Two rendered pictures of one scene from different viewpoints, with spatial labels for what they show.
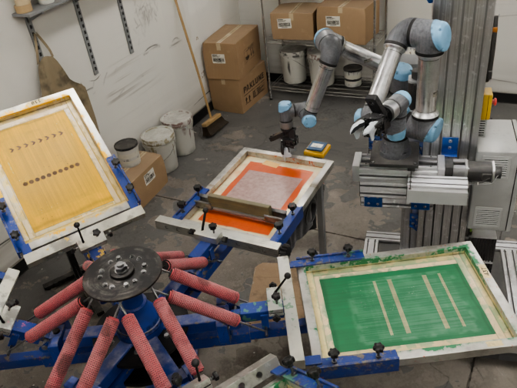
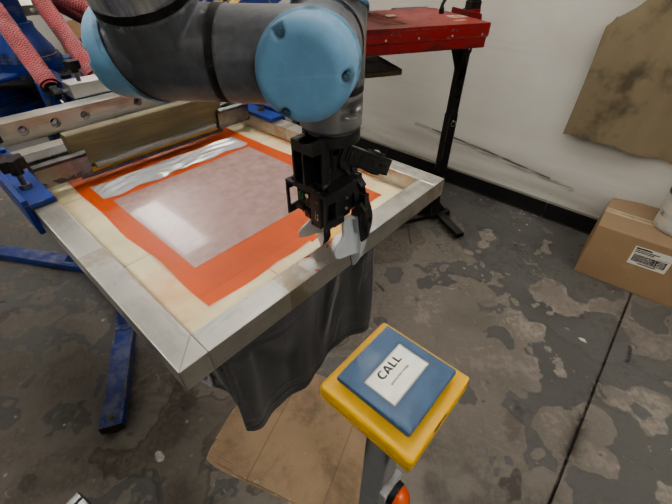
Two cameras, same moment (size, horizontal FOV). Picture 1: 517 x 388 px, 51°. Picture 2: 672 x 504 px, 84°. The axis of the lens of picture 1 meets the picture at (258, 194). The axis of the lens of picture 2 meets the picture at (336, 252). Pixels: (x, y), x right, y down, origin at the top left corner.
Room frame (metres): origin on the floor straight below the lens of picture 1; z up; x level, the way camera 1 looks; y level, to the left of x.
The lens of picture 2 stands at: (2.86, -0.64, 1.35)
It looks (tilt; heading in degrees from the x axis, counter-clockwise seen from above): 40 degrees down; 101
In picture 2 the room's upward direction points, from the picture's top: straight up
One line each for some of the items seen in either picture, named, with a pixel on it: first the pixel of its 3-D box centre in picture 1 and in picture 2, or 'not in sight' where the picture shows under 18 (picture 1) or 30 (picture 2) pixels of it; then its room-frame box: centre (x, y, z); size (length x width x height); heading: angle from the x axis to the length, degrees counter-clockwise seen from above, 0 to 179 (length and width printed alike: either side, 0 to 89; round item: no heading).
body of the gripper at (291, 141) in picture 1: (288, 136); (327, 174); (2.76, -0.22, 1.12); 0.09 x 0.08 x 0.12; 59
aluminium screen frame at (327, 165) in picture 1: (258, 192); (208, 176); (2.46, 0.00, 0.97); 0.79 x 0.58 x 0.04; 149
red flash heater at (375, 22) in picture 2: not in sight; (403, 29); (2.79, 1.23, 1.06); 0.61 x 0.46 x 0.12; 29
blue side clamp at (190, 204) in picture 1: (191, 207); (244, 112); (2.39, 0.36, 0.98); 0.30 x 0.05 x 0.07; 149
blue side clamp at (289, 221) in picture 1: (286, 227); (21, 185); (2.11, -0.12, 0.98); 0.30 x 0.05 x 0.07; 149
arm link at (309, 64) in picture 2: (303, 110); (294, 57); (2.76, -0.31, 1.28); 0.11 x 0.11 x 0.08; 5
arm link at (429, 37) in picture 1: (426, 83); not in sight; (2.13, -0.77, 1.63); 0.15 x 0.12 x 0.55; 47
